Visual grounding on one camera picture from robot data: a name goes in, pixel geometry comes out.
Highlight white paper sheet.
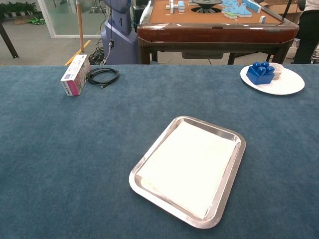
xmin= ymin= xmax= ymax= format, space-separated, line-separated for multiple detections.
xmin=136 ymin=121 xmax=237 ymax=220

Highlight stainless steel tray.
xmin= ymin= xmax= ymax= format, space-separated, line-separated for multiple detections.
xmin=129 ymin=116 xmax=247 ymax=229

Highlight white pink cardboard box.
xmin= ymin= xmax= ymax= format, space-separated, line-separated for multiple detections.
xmin=60 ymin=54 xmax=91 ymax=97

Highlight brown mahjong table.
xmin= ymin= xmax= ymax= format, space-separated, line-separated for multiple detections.
xmin=137 ymin=0 xmax=300 ymax=65

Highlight blue building block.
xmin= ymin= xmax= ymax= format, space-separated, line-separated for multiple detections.
xmin=246 ymin=61 xmax=276 ymax=86

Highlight small mahjong tile cluster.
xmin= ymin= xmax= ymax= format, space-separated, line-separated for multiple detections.
xmin=165 ymin=0 xmax=186 ymax=13

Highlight wooden pole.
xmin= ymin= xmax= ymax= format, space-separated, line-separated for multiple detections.
xmin=76 ymin=0 xmax=85 ymax=52

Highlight black table centre dome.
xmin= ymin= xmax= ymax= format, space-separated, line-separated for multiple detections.
xmin=190 ymin=0 xmax=223 ymax=12

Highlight small clear plastic container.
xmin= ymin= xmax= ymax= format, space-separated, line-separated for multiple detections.
xmin=269 ymin=62 xmax=284 ymax=81

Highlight white round plate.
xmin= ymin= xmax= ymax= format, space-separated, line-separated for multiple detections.
xmin=240 ymin=65 xmax=306 ymax=96

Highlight large mahjong tile pile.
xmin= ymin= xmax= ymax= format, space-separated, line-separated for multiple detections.
xmin=221 ymin=0 xmax=262 ymax=19

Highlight green item on floor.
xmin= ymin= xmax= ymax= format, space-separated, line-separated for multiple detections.
xmin=26 ymin=15 xmax=46 ymax=25

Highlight brown cardboard box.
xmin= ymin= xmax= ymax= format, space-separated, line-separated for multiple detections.
xmin=259 ymin=0 xmax=302 ymax=18

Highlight black tripod stand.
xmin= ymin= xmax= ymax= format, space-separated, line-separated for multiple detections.
xmin=281 ymin=0 xmax=293 ymax=22

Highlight person in black trousers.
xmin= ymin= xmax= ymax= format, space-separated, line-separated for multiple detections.
xmin=293 ymin=0 xmax=319 ymax=64

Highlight dark slanted table leg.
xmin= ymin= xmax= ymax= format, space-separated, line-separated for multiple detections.
xmin=0 ymin=22 xmax=19 ymax=59

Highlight green potted plants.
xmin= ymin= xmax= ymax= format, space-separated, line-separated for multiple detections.
xmin=0 ymin=1 xmax=37 ymax=18

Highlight coiled black cable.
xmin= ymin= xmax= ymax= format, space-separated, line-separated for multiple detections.
xmin=86 ymin=68 xmax=120 ymax=89

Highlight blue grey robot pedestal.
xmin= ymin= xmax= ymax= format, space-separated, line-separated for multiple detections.
xmin=101 ymin=0 xmax=140 ymax=65

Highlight tangled floor cables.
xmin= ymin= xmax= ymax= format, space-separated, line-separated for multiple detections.
xmin=88 ymin=39 xmax=108 ymax=65

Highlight hanging black cable plug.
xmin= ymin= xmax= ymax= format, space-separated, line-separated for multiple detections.
xmin=108 ymin=0 xmax=115 ymax=49

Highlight white glass door frame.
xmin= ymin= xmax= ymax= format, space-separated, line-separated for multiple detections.
xmin=37 ymin=0 xmax=105 ymax=39

